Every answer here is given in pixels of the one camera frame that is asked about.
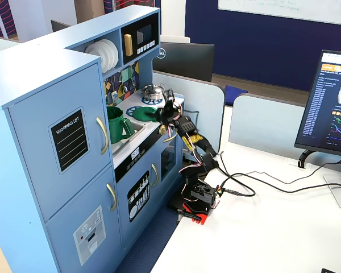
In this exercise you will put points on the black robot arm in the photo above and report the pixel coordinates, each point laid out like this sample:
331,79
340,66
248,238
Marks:
204,145

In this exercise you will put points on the small hanging toy utensil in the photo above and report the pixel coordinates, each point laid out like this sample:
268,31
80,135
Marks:
132,81

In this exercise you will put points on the white slotted toy spatula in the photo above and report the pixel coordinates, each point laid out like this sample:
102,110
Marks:
114,96

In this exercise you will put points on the gold stove knob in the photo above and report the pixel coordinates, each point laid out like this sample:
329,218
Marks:
161,130

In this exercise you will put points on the small wrist camera board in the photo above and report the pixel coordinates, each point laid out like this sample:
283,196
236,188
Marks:
169,94

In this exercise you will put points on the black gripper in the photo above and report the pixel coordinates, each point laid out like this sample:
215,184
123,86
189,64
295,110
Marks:
165,112

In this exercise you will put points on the green plastic pitcher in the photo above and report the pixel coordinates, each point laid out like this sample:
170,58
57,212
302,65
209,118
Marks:
118,129

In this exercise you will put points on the white whiteboard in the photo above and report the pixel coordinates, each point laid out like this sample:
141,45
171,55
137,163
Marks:
287,8

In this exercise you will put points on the green round lid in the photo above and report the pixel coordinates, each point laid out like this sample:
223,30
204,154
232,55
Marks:
143,113

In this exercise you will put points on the black Dell monitor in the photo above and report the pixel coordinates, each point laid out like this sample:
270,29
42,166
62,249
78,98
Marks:
187,59

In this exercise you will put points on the red table clamp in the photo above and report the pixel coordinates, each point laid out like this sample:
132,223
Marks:
201,219

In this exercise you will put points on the silver pot lid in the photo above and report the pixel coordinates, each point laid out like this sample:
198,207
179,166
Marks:
152,89

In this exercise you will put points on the large light blue desk divider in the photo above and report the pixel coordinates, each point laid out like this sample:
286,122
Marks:
204,113

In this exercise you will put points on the small light blue desk divider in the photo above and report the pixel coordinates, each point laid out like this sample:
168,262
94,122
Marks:
264,125

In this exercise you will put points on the lit monitor with graphs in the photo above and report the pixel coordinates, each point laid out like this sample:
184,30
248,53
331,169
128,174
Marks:
329,108

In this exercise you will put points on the white toy plate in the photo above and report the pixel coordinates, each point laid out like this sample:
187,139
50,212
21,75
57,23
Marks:
116,54
93,49
110,56
105,58

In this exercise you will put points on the blue toy kitchen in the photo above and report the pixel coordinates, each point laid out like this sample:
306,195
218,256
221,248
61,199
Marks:
45,85

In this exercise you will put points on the silver toy pot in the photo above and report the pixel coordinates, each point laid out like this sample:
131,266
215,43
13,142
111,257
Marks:
152,96

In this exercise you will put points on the blue seat cushion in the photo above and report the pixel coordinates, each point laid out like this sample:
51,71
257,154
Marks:
234,94

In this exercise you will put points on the black flat object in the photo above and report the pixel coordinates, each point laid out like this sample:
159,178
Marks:
328,270

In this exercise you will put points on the dark hanging toy ladle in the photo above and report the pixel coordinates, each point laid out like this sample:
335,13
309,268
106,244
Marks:
125,88

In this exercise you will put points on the silver monitor base plate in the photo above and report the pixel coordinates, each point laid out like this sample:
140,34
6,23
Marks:
339,196

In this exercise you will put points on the dark background monitor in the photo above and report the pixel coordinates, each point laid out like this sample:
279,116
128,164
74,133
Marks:
58,26

